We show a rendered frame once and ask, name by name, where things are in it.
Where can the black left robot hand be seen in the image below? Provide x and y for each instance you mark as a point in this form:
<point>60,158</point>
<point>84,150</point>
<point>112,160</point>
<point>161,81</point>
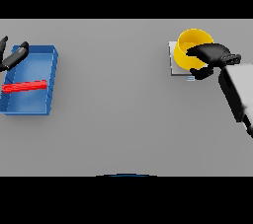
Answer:
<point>15,58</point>

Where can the yellow bowl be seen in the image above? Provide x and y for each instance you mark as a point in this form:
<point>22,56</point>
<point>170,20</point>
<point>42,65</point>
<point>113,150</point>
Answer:
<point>188,46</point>

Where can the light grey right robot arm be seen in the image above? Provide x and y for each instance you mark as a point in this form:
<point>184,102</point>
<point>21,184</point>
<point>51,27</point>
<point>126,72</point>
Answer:
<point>237,93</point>

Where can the pale square measuring scale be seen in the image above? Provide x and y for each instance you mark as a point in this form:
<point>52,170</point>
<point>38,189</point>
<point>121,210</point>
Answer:
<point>175,65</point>

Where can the blue tray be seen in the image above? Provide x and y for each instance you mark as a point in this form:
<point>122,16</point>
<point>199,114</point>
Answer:
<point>30,80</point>

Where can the red beaker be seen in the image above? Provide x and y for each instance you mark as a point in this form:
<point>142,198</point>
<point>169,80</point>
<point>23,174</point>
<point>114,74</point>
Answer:
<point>24,86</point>

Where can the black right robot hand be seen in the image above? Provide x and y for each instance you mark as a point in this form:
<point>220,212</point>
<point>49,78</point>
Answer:
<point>210,52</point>

